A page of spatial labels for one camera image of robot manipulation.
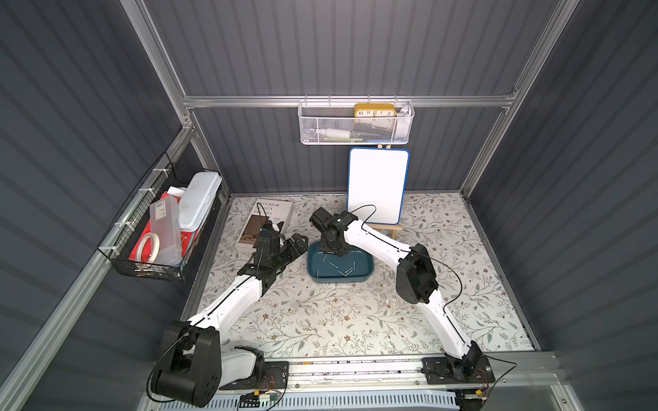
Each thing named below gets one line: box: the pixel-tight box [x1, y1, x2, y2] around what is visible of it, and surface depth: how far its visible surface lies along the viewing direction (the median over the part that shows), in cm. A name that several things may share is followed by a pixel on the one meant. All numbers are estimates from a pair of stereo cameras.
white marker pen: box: [315, 128, 351, 137], surface depth 93 cm
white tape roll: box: [136, 232, 161, 263], surface depth 65 cm
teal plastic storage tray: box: [306, 240, 375, 284], surface depth 96 cm
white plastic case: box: [178, 171, 223, 233], surface depth 75 cm
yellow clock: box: [353, 102, 397, 118], surface depth 90 cm
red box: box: [180, 229, 199, 257], surface depth 71 cm
